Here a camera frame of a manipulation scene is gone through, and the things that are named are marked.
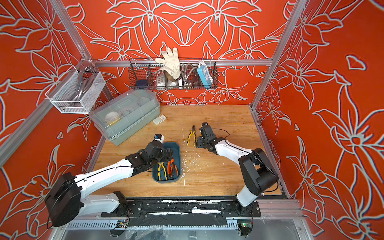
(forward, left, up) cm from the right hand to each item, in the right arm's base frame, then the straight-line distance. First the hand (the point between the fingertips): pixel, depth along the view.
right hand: (198, 139), depth 92 cm
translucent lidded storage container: (+6, +48, +13) cm, 50 cm away
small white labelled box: (+21, +29, -5) cm, 36 cm away
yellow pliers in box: (-18, +23, -5) cm, 30 cm away
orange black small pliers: (-17, +13, -5) cm, 22 cm away
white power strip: (+29, +25, +24) cm, 45 cm away
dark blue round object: (+30, +38, +21) cm, 53 cm away
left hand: (-10, +17, +4) cm, 20 cm away
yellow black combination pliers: (+10, +4, -5) cm, 12 cm away
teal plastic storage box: (-4, +14, -3) cm, 15 cm away
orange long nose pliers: (-16, +17, -5) cm, 24 cm away
